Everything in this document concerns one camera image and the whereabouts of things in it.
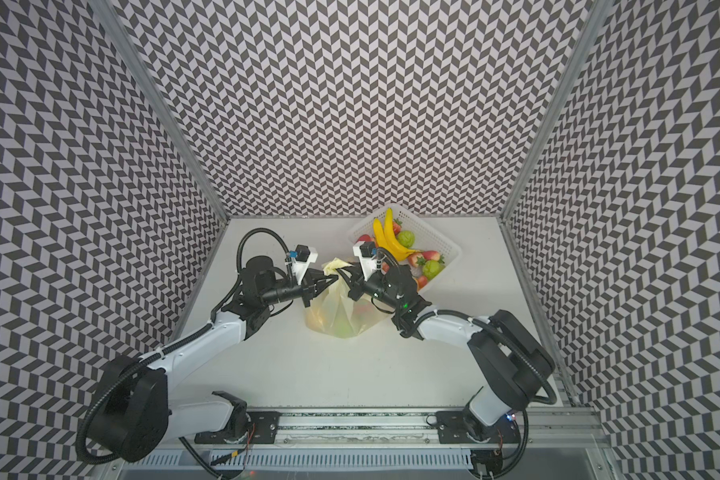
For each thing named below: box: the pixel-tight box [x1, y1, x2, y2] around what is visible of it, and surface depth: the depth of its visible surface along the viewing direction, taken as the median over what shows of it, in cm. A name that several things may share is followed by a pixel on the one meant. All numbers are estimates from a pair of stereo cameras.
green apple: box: [397, 230, 415, 248], surface depth 107 cm
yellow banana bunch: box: [373, 208, 420, 262], surface depth 106 cm
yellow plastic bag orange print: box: [304, 258, 393, 338], surface depth 80 cm
